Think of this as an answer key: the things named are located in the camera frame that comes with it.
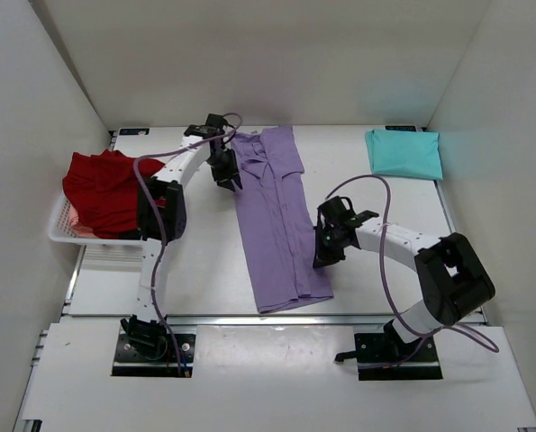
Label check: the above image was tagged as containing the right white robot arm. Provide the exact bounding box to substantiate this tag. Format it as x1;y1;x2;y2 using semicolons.
313;196;495;361

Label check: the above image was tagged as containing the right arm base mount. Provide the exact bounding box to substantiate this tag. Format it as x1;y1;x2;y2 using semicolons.
334;330;443;382

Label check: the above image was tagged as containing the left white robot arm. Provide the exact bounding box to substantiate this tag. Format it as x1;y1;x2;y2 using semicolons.
121;112;242;362

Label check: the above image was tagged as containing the purple t shirt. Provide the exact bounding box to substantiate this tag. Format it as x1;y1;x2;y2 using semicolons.
232;126;333;313

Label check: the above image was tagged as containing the folded teal t shirt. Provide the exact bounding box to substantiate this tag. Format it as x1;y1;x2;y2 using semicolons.
365;129;443;181

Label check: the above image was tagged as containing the pink garment in basket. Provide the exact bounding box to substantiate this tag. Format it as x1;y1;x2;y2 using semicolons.
68;204;96;239

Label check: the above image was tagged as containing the white plastic basket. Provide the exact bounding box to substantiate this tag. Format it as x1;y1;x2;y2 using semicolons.
47;192;141;248

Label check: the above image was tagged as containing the right blue label sticker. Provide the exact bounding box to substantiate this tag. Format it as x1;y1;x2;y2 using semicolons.
385;125;418;132

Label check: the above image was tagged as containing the black garment in basket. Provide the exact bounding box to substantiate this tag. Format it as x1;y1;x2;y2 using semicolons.
118;229;141;240

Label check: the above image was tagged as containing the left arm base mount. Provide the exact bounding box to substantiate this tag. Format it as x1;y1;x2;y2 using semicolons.
111;319;196;378

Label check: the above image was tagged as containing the red t shirt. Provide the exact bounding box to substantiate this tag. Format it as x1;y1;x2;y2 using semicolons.
62;149;139;239

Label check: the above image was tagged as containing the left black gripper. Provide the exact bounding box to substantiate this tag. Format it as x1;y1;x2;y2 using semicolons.
206;148;242;192

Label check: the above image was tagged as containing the aluminium table rail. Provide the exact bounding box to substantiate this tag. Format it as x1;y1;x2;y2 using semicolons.
168;314;393;327

